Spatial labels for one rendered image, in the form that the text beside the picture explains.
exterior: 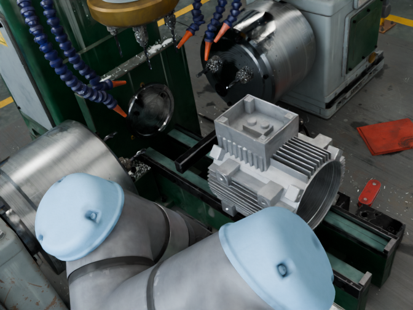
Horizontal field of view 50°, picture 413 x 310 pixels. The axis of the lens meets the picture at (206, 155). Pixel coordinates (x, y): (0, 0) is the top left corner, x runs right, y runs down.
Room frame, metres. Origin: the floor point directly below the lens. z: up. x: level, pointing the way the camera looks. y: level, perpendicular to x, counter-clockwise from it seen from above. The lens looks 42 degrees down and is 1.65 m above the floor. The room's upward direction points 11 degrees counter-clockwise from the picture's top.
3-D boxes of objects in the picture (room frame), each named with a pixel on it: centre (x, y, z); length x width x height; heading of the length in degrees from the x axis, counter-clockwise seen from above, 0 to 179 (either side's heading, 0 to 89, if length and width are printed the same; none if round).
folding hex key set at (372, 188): (0.69, -0.37, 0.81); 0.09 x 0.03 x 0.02; 137
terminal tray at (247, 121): (0.64, -0.10, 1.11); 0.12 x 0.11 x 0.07; 39
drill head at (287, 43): (1.04, -0.20, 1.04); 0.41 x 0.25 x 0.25; 129
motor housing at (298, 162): (0.61, -0.13, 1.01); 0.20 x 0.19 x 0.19; 39
